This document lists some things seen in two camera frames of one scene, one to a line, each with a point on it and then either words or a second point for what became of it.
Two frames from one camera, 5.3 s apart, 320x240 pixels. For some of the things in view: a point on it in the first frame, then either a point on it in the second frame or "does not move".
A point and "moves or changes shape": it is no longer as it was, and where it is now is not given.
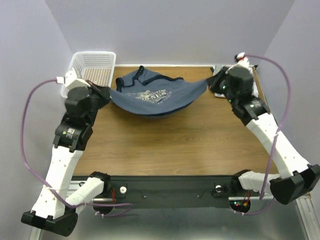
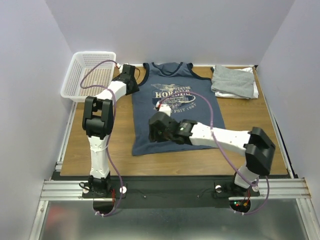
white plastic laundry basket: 97,66 does not move
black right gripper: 216,81 → 155,131
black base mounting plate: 166,191 does not move
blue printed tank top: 156,95 moves or changes shape
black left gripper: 104,92 → 135,89
